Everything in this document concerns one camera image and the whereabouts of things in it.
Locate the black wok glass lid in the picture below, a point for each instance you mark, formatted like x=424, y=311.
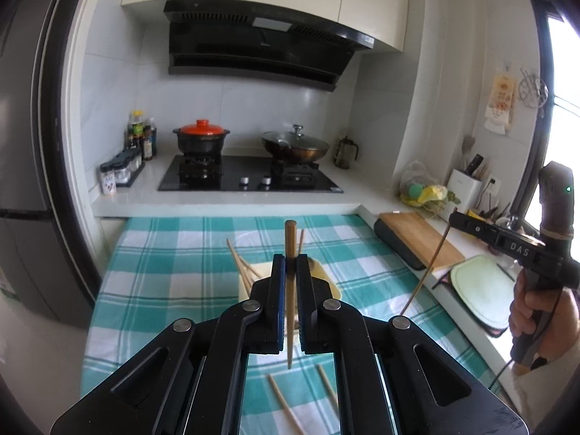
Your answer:
x=294, y=152

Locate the black clay pot red lid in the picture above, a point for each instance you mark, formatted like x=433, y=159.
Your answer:
x=199, y=142

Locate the grey refrigerator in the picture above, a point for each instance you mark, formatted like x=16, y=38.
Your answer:
x=27, y=145

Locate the teal plaid tablecloth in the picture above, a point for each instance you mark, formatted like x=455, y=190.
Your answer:
x=158, y=281

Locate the person's right hand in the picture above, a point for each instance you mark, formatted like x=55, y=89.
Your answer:
x=525, y=308

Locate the yellow cap oil bottle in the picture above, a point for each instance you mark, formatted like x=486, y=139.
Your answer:
x=136, y=122

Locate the black range hood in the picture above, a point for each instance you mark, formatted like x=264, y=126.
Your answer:
x=253, y=54

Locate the black gas stove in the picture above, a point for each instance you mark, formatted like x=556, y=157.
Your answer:
x=235, y=172

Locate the cream ribbed utensil holder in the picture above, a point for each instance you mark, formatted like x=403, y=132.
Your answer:
x=325, y=277

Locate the wooden chopstick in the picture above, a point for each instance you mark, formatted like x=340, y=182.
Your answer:
x=428, y=263
x=301, y=240
x=327, y=385
x=235, y=258
x=290, y=240
x=251, y=268
x=283, y=401

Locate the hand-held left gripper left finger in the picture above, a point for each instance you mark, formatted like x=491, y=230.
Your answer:
x=278, y=308

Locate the pale green cutting board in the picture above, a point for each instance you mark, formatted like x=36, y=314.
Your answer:
x=482, y=292

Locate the wooden cutting board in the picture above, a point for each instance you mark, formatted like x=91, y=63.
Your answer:
x=421, y=235

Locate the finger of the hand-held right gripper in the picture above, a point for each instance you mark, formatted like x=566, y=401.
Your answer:
x=473, y=229

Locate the dark glass french press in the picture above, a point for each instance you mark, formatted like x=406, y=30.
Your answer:
x=345, y=156

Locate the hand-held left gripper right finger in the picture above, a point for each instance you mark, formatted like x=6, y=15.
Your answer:
x=304, y=308

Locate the hanging wall scroll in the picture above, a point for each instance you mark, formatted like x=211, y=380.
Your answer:
x=500, y=102

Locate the clear plastic bag of produce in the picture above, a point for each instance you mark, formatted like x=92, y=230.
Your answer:
x=426, y=190

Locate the labelled spice jar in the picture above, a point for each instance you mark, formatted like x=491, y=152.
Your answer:
x=108, y=181

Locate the group of condiment bottles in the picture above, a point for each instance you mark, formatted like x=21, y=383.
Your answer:
x=129, y=170

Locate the dark sauce bottle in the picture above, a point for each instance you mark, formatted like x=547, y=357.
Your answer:
x=147, y=145
x=154, y=138

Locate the white knife holder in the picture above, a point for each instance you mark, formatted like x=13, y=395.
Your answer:
x=464, y=190

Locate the black tray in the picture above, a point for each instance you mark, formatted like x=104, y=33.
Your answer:
x=491, y=331

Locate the white wall socket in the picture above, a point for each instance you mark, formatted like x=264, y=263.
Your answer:
x=494, y=183

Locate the black window frame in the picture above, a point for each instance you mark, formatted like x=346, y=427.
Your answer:
x=537, y=99

